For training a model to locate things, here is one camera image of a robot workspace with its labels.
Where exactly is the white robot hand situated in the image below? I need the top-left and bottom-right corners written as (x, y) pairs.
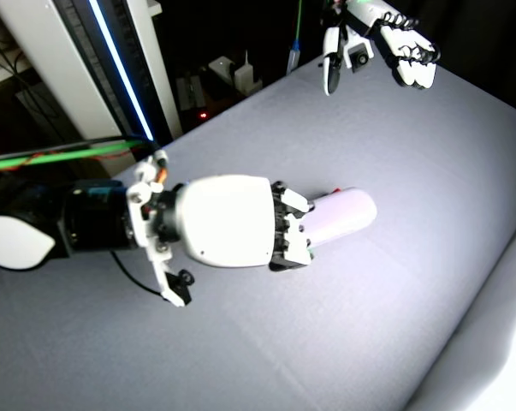
top-left (321, 0), bottom-right (441, 96)
top-left (174, 174), bottom-right (318, 273)

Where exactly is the grey oblong case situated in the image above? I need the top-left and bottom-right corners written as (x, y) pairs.
top-left (302, 187), bottom-right (378, 249)

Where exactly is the black device with red light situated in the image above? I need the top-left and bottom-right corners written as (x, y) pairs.
top-left (175, 74), bottom-right (211, 123)

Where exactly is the grey table cloth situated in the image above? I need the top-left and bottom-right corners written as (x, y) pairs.
top-left (0, 40), bottom-right (516, 411)

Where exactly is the white adapter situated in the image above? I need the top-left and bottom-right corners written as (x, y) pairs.
top-left (234, 50), bottom-right (263, 93)

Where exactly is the small white box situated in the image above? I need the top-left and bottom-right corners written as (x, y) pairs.
top-left (208, 57), bottom-right (237, 82)

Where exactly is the blue white light strip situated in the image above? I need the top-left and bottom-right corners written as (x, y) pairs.
top-left (87, 0), bottom-right (156, 143)

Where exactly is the white column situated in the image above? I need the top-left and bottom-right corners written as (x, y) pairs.
top-left (0, 0), bottom-right (184, 149)

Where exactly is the white shelf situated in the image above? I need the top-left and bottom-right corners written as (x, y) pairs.
top-left (0, 55), bottom-right (32, 90)

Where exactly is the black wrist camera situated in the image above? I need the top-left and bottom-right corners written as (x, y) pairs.
top-left (165, 268), bottom-right (196, 306)
top-left (345, 40), bottom-right (375, 72)

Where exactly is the hanging thin green cable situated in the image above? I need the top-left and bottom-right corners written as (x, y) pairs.
top-left (285, 0), bottom-right (305, 77)

